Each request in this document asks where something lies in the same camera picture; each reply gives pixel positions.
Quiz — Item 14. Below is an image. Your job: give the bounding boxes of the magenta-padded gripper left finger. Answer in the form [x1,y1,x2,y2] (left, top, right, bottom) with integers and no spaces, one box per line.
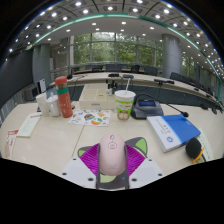
[59,143,101,190]

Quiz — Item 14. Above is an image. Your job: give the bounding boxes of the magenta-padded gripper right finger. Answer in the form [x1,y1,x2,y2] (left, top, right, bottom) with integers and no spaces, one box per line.
[123,143,165,190]

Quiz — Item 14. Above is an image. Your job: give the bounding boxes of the pink computer mouse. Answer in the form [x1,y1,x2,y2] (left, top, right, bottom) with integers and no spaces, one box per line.
[98,133,127,177]

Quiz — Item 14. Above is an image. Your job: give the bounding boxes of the cat face mouse pad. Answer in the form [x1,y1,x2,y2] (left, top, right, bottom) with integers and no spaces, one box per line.
[77,136,149,191]

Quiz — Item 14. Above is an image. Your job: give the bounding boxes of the blue and white book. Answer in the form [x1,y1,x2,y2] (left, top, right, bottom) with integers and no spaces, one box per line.
[146,113,202,154]

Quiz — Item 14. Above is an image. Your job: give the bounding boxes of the black handheld microphone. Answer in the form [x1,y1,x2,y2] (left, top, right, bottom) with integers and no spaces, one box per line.
[185,136,206,164]

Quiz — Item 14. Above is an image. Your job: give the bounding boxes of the colourful sticker sheet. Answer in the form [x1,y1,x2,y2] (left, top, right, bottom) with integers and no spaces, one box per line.
[68,109,112,127]

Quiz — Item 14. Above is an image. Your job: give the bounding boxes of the dark gooseneck conference microphone unit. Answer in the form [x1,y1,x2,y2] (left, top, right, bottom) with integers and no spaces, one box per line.
[130,93,190,120]

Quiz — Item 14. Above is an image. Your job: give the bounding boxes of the white printed paper sheet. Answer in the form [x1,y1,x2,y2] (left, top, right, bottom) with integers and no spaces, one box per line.
[196,128,214,163]

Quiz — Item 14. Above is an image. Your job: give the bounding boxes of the white cup with lid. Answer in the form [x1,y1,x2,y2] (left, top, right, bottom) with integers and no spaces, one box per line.
[46,94,62,118]

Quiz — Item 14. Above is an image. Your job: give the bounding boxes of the printed paper cup with straw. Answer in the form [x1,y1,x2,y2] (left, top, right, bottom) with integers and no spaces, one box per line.
[114,77,137,122]

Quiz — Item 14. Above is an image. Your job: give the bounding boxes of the red bottle with green band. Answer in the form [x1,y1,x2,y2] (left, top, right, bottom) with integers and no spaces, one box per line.
[54,75,74,119]

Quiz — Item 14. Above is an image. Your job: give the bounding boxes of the red and white leaflet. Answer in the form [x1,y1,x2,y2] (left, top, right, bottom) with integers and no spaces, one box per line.
[3,129,20,159]

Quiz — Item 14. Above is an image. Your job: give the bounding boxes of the beige cardboard box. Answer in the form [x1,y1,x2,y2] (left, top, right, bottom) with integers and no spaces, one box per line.
[78,87,116,111]

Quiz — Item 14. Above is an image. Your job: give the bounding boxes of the tall white paper cup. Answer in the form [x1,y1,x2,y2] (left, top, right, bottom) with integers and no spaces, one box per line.
[35,92,50,117]

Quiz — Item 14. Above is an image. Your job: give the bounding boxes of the dark conference chairs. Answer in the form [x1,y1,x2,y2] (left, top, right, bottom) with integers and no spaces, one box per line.
[71,63,214,98]

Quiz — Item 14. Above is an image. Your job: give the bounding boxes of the round ceiling lights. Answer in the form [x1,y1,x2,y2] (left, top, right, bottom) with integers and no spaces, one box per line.
[6,0,224,78]

